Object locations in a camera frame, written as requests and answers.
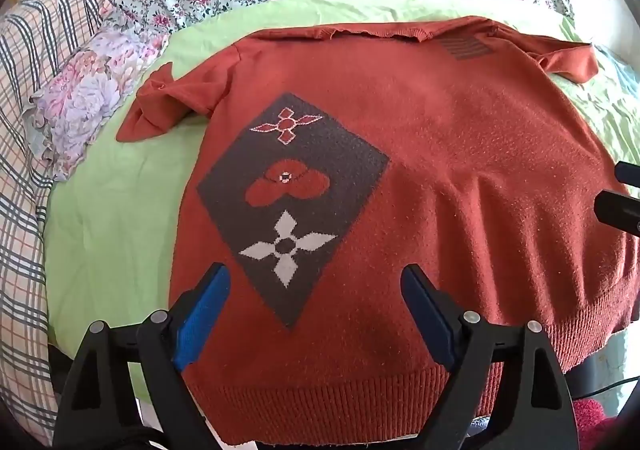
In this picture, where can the pink peony print pillow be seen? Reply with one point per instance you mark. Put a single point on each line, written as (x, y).
(85, 95)

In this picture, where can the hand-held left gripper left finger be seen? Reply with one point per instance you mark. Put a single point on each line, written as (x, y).
(201, 315)

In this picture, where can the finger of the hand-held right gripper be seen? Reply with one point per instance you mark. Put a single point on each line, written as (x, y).
(620, 212)
(630, 174)

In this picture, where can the magenta fuzzy cloth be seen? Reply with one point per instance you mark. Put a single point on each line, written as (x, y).
(597, 425)

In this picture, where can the light blue patterned sheet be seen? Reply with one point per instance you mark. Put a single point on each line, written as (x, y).
(625, 80)

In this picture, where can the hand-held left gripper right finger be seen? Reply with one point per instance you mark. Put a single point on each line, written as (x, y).
(431, 317)

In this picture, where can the light green bed sheet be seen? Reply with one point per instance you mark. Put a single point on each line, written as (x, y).
(125, 210)

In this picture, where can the beige plaid blanket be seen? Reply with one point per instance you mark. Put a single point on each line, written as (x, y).
(25, 230)

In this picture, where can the rust orange knit sweater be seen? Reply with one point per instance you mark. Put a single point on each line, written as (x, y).
(450, 155)

